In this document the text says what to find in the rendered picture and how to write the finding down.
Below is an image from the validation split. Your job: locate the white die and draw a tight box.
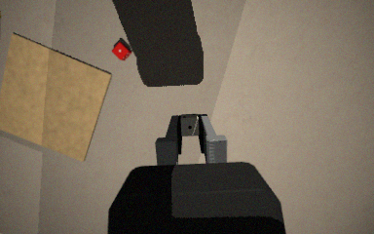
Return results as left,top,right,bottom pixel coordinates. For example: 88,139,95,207
180,114,199,137

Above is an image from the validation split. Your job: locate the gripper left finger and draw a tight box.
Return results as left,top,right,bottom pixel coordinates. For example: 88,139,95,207
155,115,182,166

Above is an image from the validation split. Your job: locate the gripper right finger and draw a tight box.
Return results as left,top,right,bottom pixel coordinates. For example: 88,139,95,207
198,114,227,163

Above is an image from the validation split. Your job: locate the tan square mat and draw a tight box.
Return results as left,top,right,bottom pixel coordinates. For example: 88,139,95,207
0,33,112,162

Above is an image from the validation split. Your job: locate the red die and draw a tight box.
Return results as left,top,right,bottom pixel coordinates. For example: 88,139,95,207
112,42,131,60

